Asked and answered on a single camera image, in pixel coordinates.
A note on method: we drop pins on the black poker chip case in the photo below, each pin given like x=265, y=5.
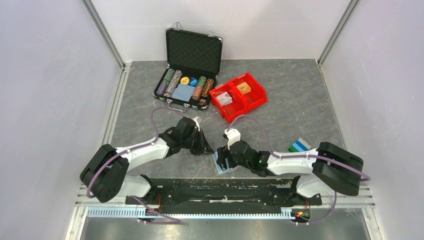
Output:
x=193, y=59

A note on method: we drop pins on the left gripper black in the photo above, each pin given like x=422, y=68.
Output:
x=203, y=145

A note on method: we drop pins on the white cable duct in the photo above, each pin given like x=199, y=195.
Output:
x=140, y=212

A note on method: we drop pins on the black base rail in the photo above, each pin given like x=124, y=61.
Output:
x=225, y=195

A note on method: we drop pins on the green blue toy brick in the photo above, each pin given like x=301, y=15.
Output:
x=299, y=145

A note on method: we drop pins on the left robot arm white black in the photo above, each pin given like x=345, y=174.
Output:
x=106, y=176

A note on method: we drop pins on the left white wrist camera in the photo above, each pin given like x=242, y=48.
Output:
x=197, y=120

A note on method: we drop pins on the left red plastic bin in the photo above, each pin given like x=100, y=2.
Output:
x=233, y=110

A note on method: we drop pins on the white cards in bin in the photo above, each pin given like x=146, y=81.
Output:
x=224, y=99

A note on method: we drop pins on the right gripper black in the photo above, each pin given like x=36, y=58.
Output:
x=223, y=153

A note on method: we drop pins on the right red plastic bin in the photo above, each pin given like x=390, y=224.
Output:
x=252, y=91

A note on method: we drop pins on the blue playing card deck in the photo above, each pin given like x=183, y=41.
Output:
x=183, y=92

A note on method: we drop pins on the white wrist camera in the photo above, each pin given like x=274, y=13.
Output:
x=232, y=135
x=197, y=120

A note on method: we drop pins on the orange cards in bin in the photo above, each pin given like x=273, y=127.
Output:
x=244, y=88

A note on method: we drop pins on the red plastic bin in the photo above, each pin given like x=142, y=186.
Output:
x=252, y=91
x=233, y=110

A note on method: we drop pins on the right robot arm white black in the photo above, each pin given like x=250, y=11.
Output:
x=325, y=168

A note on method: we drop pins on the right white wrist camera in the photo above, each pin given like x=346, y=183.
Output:
x=232, y=135

